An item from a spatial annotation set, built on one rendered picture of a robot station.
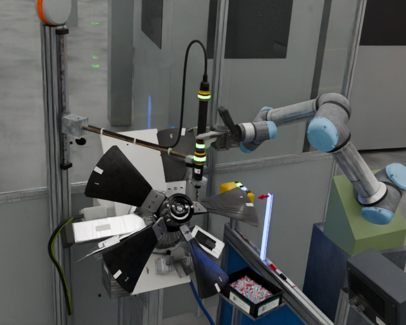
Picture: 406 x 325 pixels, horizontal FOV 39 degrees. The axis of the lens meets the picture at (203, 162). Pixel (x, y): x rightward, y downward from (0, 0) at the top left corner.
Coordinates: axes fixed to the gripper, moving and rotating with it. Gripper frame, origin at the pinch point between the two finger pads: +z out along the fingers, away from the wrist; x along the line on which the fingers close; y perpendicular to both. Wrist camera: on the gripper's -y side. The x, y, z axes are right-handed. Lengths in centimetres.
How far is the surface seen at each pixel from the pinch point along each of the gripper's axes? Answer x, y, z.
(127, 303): 31, 97, 13
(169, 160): 14.6, 17.4, 3.0
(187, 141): 15.0, 9.9, -4.5
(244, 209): -4.7, 34.2, -23.1
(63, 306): 54, 109, 39
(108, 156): 11.6, 11.2, 29.6
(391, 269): -70, 25, -40
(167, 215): -6.7, 29.7, 11.9
